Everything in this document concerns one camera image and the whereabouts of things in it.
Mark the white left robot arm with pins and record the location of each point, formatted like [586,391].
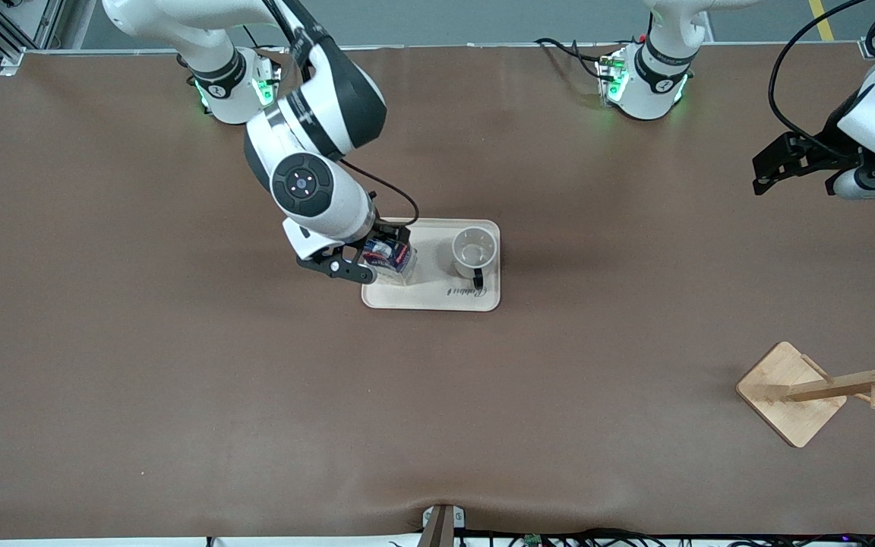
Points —
[654,83]

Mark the cream rabbit print tray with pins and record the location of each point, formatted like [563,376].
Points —
[437,296]

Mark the large table cover mat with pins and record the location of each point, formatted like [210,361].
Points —
[255,418]

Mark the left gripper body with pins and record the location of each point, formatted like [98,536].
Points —
[825,147]

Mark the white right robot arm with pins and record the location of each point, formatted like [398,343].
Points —
[346,205]

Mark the blue white milk carton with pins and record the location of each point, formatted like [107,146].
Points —
[384,258]

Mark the wooden mug tree stand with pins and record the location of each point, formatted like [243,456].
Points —
[787,395]

